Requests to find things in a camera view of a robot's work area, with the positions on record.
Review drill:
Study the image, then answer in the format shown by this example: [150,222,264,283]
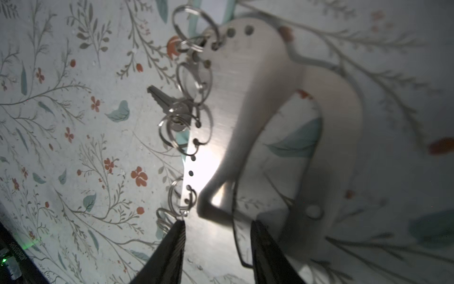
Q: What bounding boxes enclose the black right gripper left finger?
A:
[130,221,186,284]

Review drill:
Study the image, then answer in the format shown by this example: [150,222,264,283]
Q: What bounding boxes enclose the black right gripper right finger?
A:
[251,220,305,284]

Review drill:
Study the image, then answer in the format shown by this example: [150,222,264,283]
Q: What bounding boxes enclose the silver metal carabiner key holder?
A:
[175,5,363,281]

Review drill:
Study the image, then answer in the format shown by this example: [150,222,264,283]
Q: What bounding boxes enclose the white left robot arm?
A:
[1,224,49,284]

